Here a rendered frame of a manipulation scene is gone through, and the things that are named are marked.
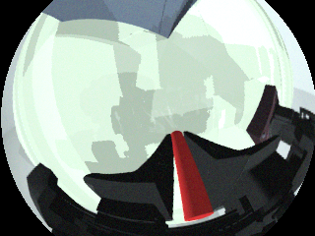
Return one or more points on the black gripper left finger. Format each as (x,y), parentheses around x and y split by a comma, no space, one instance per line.
(152,183)

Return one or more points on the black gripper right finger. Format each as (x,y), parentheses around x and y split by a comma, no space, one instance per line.
(223,168)

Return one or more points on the red peg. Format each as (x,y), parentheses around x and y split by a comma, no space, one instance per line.
(195,200)

